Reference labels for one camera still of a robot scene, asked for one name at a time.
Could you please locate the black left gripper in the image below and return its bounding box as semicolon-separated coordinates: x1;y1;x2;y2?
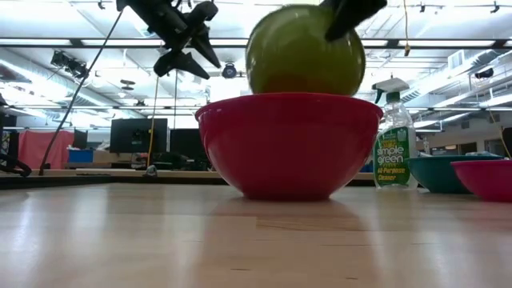
115;0;222;81

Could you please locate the green plastic bowl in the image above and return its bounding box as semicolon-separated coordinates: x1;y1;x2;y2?
245;3;366;98

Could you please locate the black computer monitor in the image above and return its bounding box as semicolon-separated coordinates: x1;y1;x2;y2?
169;128;207;160

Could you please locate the large black monitor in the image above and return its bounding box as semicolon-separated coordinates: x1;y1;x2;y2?
109;118;170;154

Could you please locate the red plastic bowl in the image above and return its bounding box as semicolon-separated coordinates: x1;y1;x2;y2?
194;92;385;202

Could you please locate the simple green spray bottle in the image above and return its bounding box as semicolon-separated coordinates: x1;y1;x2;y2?
371;77;419;190

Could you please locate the blue storage box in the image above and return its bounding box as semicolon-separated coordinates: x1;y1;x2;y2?
67;148;94;164

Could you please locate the teal plastic bowl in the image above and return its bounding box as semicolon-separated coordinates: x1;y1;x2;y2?
406;154;504;195

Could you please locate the red fabric partition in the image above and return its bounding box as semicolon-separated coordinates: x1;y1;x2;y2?
18;129;76;170

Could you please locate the pink plastic bowl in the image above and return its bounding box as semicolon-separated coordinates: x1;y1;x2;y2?
450;159;512;203

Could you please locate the yellow cable with plug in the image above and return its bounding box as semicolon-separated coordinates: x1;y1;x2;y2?
402;0;412;58

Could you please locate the yellow hanging cable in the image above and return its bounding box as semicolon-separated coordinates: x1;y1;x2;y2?
146;75;160;170

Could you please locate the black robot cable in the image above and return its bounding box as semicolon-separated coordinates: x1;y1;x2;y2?
38;9;126;177

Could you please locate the thin yellow cable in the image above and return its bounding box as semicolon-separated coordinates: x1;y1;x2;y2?
488;109;512;160

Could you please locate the black looped cable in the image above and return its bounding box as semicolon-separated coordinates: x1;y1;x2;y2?
0;153;33;178

